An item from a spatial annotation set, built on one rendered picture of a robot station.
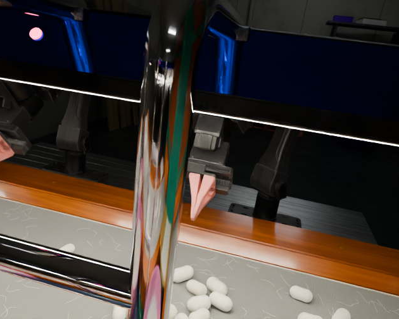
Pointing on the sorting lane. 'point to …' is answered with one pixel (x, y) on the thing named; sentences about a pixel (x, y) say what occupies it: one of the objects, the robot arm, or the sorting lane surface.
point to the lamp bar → (220, 71)
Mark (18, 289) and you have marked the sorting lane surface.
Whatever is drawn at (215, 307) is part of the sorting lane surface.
